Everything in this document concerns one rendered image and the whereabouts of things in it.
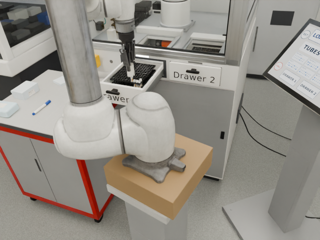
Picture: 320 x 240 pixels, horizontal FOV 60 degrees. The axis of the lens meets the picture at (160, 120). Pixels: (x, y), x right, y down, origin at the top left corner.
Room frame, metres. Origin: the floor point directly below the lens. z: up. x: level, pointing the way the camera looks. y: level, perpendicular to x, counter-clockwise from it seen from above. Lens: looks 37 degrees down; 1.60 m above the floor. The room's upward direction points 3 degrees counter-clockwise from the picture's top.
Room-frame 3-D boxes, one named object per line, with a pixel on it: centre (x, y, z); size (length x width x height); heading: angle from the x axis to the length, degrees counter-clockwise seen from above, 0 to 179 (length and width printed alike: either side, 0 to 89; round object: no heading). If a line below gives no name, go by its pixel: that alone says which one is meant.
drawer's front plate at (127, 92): (1.20, 0.21, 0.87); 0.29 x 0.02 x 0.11; 68
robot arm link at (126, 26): (1.27, 0.14, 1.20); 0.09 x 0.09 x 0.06
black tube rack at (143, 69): (1.39, 0.13, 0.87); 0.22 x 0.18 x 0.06; 158
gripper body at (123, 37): (1.27, 0.14, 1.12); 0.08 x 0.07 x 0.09; 158
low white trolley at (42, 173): (1.37, 0.58, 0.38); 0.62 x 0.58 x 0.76; 68
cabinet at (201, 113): (1.92, -0.14, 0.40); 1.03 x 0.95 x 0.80; 68
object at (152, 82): (1.39, 0.13, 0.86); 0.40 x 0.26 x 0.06; 158
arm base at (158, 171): (0.74, 0.01, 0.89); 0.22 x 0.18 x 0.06; 54
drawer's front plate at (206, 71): (1.38, -0.20, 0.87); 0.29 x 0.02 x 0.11; 68
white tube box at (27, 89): (1.44, 0.79, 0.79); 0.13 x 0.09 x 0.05; 157
